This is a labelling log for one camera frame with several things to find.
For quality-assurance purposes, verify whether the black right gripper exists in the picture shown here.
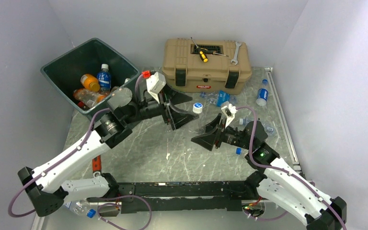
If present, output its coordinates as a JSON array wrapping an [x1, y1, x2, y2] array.
[[191, 113, 253, 150]]

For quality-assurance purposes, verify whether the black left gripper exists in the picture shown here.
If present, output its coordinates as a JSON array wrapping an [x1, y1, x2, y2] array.
[[124, 81, 199, 129]]

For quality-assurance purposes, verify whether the clear bottle white cap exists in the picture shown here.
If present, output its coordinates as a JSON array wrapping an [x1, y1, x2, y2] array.
[[193, 102, 207, 134]]

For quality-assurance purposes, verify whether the crushed Pepsi bottle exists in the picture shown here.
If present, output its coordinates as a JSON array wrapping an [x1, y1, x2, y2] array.
[[236, 148, 249, 157]]

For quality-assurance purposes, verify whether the crushed blue label bottle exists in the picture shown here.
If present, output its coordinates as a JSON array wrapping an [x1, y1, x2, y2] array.
[[200, 90, 237, 107]]

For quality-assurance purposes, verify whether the blue label water bottle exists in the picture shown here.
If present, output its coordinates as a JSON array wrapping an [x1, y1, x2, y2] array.
[[96, 64, 111, 94]]

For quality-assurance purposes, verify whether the clear bottle orange label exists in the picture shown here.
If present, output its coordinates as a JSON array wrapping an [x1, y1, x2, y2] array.
[[73, 88, 106, 108]]

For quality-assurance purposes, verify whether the orange juice bottle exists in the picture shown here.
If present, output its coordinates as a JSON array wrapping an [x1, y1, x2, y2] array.
[[80, 74, 100, 92]]

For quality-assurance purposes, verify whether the small red cap bottle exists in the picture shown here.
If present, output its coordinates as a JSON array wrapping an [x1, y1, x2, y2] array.
[[77, 101, 89, 111]]

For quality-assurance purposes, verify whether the dark green plastic bin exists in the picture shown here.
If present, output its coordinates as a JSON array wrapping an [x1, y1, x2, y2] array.
[[41, 38, 139, 119]]

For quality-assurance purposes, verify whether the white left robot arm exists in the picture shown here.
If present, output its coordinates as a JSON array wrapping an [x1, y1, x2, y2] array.
[[18, 85, 197, 217]]

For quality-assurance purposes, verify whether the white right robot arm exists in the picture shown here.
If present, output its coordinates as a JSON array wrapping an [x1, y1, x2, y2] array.
[[191, 114, 347, 230]]

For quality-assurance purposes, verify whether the tan plastic toolbox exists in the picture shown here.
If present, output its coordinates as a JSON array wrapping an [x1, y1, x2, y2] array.
[[161, 38, 252, 95]]

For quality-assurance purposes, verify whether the yellow black screwdriver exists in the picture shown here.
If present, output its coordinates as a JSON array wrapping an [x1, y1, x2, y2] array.
[[190, 37, 208, 63]]

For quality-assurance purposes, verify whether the thin dark screwdriver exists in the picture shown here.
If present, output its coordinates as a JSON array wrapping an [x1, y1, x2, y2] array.
[[201, 48, 228, 57]]

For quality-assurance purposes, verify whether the blue label bottle far right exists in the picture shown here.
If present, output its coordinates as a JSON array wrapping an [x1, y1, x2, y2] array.
[[256, 79, 269, 106]]

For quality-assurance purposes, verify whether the silver open-end wrench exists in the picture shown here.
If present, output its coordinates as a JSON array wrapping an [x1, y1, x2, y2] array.
[[230, 41, 242, 65]]

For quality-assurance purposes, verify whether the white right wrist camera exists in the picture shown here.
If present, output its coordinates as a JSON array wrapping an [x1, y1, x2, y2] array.
[[221, 101, 237, 128]]

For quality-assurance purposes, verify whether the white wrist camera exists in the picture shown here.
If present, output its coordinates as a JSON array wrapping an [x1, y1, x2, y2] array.
[[142, 70, 166, 104], [221, 101, 237, 128]]

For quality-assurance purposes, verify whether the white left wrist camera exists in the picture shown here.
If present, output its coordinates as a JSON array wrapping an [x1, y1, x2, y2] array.
[[142, 70, 166, 104]]

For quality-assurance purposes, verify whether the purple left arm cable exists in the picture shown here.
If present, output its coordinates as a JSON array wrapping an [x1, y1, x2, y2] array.
[[8, 74, 145, 218]]

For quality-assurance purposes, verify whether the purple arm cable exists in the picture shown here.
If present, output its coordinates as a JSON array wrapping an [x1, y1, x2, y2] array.
[[236, 106, 347, 230], [8, 74, 145, 218]]

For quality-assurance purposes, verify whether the red handle adjustable wrench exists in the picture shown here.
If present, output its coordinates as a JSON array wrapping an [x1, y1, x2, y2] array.
[[92, 155, 102, 177]]

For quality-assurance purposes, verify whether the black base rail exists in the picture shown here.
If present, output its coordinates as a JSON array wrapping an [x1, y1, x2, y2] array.
[[85, 172, 276, 214]]

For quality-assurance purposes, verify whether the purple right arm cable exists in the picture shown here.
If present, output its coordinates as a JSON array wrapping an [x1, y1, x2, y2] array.
[[236, 106, 347, 230]]

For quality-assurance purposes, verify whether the purple cable loop front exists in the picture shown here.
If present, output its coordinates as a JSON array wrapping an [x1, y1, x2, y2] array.
[[97, 195, 153, 230]]

